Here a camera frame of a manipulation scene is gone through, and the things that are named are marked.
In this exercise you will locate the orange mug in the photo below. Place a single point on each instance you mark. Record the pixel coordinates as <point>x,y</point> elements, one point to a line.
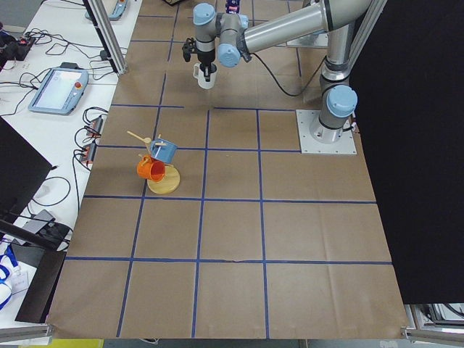
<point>150,168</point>

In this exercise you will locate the blue mug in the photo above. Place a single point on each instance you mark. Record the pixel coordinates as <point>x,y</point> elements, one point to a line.
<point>162,150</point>

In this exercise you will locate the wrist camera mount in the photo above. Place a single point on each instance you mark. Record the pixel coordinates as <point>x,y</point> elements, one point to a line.
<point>189,48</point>

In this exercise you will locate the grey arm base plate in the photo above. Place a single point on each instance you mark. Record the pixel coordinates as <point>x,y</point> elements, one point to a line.
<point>314,138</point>

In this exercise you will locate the small usb hub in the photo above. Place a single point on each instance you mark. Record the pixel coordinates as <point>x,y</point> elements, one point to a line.
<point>94,128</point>
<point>87,155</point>

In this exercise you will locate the blue white milk carton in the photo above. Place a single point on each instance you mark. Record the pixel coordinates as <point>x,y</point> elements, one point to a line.
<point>232,6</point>

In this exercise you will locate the white grey mug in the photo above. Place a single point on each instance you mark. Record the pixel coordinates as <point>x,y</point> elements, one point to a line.
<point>198,74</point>

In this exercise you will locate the blue teach pendant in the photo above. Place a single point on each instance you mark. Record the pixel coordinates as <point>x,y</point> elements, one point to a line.
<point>115,8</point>
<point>60,91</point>

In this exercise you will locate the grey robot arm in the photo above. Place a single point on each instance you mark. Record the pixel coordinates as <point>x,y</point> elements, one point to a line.
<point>228,38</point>

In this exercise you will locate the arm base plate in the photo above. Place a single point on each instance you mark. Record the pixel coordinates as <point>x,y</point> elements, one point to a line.
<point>314,41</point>

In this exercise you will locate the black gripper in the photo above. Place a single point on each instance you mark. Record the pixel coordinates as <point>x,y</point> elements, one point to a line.
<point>206,57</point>

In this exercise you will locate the wooden mug tree stand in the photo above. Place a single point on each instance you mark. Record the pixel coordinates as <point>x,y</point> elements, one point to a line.
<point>172,177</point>

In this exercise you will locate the aluminium frame post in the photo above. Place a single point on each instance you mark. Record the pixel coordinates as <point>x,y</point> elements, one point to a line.
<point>103,28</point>

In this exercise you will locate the black monitor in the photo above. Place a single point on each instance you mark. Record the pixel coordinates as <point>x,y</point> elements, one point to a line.
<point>23,170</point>

